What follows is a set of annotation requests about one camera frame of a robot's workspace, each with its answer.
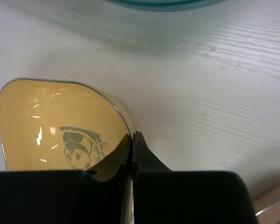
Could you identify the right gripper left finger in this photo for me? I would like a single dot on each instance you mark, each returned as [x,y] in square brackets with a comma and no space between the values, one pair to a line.
[108,187]

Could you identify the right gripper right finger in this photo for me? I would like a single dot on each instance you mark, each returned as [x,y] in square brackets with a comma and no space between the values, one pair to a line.
[148,173]

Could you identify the yellow plate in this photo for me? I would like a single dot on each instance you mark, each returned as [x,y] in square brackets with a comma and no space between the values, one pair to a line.
[51,133]

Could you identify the teal plastic bin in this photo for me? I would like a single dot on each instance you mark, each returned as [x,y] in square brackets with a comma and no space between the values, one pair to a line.
[165,5]

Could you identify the brown plate with panda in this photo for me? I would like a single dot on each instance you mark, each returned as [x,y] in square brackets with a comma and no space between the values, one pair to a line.
[267,201]

